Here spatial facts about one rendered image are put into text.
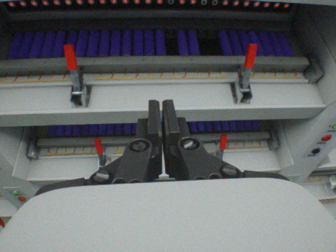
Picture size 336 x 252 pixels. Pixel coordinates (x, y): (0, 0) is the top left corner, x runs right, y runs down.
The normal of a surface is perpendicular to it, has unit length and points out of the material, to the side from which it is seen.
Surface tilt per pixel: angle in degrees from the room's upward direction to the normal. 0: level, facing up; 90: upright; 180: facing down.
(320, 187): 20
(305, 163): 90
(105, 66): 110
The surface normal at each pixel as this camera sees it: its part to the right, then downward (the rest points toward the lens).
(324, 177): 0.05, -0.42
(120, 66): 0.05, 0.91
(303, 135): -1.00, 0.03
